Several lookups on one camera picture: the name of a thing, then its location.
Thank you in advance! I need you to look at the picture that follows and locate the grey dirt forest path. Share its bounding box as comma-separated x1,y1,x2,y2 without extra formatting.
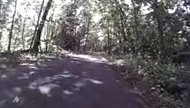
0,44,171,108

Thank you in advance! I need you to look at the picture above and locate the wood of trees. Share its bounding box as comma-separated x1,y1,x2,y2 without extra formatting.
0,0,190,72

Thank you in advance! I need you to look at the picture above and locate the green undergrowth verge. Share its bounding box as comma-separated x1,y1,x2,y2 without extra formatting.
103,50,190,108

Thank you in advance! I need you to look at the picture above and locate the leafy grass verge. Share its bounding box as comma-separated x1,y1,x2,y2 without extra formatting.
0,42,71,75

